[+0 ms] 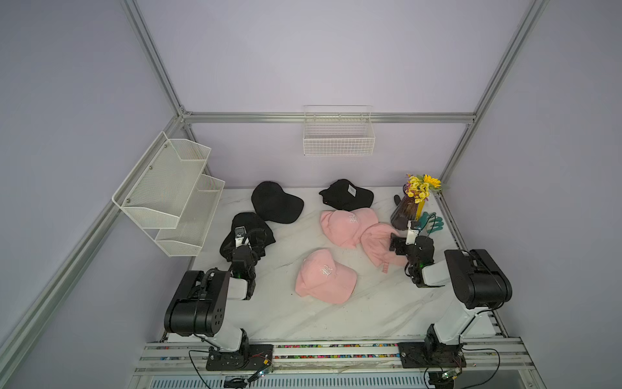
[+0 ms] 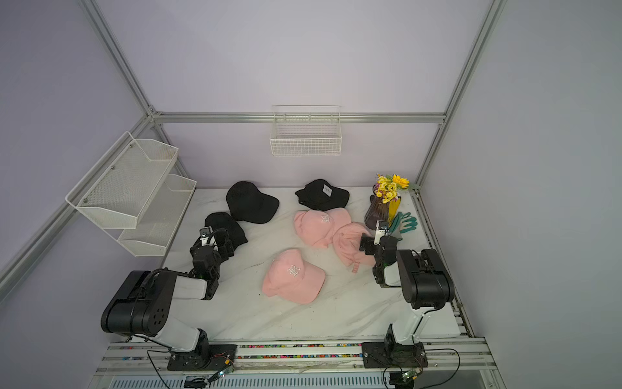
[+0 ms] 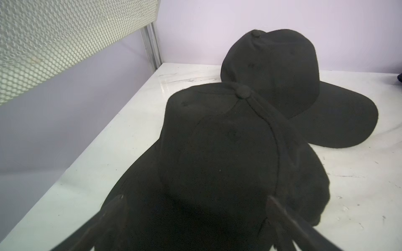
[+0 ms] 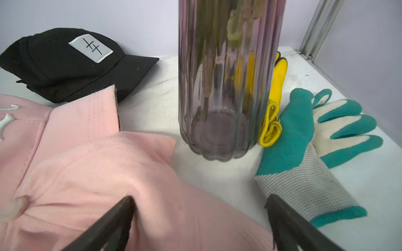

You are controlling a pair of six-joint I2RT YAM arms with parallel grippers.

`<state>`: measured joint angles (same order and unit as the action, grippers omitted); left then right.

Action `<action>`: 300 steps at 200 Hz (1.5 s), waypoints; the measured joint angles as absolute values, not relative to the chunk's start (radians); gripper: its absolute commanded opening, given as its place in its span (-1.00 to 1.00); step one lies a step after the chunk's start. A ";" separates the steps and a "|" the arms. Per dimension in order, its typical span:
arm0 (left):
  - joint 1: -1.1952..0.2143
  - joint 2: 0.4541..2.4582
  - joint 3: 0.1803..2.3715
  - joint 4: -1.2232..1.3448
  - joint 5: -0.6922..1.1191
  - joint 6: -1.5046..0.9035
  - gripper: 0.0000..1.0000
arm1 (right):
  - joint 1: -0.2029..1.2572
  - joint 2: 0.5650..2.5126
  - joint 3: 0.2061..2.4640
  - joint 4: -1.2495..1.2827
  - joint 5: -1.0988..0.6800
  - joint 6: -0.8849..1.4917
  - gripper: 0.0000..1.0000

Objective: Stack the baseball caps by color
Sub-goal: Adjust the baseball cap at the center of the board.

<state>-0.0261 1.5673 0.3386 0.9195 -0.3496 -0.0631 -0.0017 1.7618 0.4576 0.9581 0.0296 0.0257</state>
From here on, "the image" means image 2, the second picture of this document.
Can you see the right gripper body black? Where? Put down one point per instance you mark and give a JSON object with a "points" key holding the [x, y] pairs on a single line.
{"points": [[368, 244]]}

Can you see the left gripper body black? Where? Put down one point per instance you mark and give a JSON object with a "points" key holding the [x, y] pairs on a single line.
{"points": [[222, 241]]}

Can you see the pink cap LA logo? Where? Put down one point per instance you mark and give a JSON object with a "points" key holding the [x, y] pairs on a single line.
{"points": [[347, 245]]}

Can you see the pink cap script logo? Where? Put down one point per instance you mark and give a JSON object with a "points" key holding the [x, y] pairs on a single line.
{"points": [[317, 228]]}

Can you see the pink cap R logo front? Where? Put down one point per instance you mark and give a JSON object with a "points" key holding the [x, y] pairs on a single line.
{"points": [[292, 278]]}

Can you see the black cap with white label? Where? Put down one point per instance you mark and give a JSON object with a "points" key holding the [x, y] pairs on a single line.
{"points": [[320, 195]]}

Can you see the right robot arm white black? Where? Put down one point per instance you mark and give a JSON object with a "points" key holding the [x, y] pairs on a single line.
{"points": [[424, 281]]}

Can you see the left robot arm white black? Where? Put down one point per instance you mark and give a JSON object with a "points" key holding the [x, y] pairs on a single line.
{"points": [[141, 306]]}

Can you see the black cap near left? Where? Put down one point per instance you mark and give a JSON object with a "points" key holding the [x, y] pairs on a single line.
{"points": [[222, 220]]}

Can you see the green garden gloves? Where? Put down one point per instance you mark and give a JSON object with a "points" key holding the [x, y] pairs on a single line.
{"points": [[403, 223]]}

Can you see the purple glass vase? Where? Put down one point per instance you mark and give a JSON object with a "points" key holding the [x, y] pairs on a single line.
{"points": [[377, 211]]}

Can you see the lower white mesh shelf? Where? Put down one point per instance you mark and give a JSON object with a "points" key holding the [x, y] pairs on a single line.
{"points": [[156, 230]]}

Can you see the white mesh shelf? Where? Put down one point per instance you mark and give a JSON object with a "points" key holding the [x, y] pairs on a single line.
{"points": [[156, 230], [116, 193]]}

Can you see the yellow artificial flowers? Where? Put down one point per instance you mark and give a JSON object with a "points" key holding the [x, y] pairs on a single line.
{"points": [[388, 187]]}

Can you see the black cap back left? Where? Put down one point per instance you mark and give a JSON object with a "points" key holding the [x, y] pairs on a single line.
{"points": [[246, 203]]}

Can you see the upper white mesh shelf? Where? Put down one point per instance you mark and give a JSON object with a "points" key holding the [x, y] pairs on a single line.
{"points": [[116, 193]]}

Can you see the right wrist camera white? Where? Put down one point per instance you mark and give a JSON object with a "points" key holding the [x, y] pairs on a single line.
{"points": [[382, 230]]}

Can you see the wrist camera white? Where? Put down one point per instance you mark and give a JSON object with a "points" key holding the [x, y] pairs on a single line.
{"points": [[205, 235], [382, 230]]}

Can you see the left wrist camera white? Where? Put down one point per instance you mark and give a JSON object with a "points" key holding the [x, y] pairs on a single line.
{"points": [[205, 235]]}

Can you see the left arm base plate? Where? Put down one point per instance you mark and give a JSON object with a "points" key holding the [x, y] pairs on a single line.
{"points": [[204, 358]]}

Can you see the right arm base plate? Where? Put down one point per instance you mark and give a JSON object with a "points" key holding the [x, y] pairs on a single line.
{"points": [[393, 355]]}

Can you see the aluminium rail front frame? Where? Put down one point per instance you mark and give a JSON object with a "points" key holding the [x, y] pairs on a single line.
{"points": [[321, 356]]}

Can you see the white wire basket wall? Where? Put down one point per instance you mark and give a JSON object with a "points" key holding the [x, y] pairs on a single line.
{"points": [[306, 131]]}

